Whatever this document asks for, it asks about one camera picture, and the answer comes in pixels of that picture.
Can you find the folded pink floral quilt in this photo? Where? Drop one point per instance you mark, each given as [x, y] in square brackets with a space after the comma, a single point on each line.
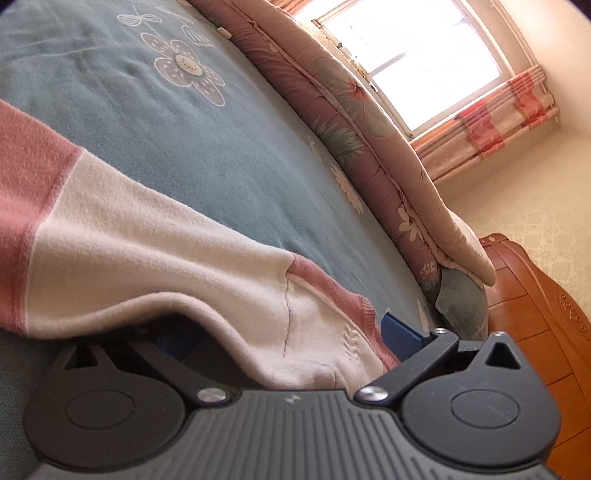
[369, 152]

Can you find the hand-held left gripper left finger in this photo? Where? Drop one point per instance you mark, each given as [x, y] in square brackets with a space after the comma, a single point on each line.
[173, 347]

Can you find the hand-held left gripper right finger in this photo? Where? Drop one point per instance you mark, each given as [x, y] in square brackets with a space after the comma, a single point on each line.
[399, 337]

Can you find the pink and white knit sweater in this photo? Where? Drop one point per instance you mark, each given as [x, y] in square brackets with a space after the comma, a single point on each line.
[161, 249]

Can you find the green printed pillow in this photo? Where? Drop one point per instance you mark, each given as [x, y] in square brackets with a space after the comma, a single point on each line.
[461, 304]

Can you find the wooden headboard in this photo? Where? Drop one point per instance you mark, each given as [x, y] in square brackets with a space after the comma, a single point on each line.
[535, 314]

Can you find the bright window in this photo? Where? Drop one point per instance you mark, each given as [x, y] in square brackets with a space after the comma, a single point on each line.
[406, 46]

